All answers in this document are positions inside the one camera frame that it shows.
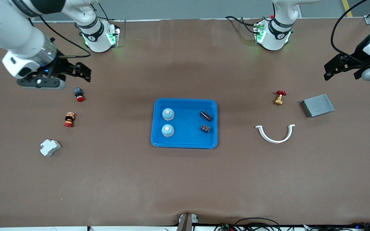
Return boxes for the white half-round pipe clamp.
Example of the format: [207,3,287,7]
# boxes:
[255,124,295,144]

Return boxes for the black base power cable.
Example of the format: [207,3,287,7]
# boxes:
[225,15,259,34]

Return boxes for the red pushbutton with black body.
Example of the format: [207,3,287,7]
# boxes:
[73,87,85,102]

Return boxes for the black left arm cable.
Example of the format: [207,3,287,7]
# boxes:
[330,0,370,64]

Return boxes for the blue plastic tray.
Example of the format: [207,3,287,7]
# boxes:
[151,98,218,149]

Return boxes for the grey table edge bracket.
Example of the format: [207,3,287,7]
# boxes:
[177,213,200,231]

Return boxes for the black cable bundle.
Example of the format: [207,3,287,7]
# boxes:
[214,218,370,231]

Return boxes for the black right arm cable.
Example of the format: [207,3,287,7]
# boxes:
[28,16,92,59]

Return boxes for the white circuit breaker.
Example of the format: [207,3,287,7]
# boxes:
[40,139,61,157]

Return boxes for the white table edge rail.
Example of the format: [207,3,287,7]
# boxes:
[0,226,217,231]

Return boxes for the brass valve with red handle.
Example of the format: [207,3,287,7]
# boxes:
[273,90,286,106]

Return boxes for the red yellow stacked pushbutton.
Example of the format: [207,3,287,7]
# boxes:
[64,112,76,128]

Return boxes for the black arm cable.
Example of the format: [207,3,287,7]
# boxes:
[28,16,92,59]
[330,0,370,64]

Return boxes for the silver metal module box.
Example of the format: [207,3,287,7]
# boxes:
[301,94,335,118]

